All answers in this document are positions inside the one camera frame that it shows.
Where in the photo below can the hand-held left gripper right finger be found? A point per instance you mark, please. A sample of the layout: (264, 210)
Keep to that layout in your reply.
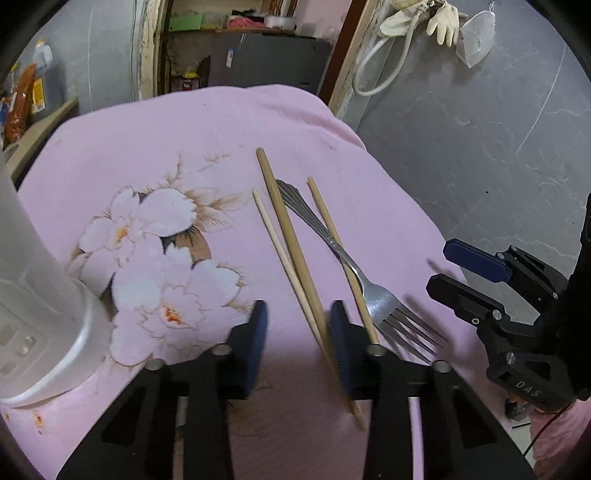
(339, 350)

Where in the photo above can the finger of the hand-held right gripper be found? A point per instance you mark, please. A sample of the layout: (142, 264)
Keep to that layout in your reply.
(461, 293)
(475, 261)

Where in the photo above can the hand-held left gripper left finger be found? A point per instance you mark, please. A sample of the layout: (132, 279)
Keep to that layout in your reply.
(254, 341)

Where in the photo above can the metal fork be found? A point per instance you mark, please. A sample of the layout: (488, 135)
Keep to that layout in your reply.
(383, 304)

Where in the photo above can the wooden chopstick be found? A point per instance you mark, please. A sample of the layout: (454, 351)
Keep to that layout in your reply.
(277, 240)
(288, 230)
(323, 217)

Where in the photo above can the white plastic utensil holder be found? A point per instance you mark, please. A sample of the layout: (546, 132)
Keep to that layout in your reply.
(41, 277)

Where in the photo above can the person's pink clothing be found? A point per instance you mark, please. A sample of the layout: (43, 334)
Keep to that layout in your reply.
(568, 434)

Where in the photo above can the pink floral cloth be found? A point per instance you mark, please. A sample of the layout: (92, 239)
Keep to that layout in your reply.
(207, 120)

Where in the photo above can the cream rubber glove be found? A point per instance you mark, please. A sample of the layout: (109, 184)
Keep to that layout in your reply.
(445, 21)

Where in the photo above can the grey cabinet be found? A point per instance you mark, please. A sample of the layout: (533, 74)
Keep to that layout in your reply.
(268, 60)

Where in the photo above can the white cooking pot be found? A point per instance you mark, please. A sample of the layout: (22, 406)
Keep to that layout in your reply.
(277, 21)

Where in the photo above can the red cloth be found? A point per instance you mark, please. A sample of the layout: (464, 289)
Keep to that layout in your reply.
(244, 22)

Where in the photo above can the green box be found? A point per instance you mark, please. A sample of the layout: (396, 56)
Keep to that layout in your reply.
(184, 23)

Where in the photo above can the cooking oil jug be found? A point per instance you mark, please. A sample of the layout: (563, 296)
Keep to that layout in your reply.
(42, 55)

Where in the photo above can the worn beige door frame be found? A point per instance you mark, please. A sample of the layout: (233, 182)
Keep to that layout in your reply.
(147, 46)

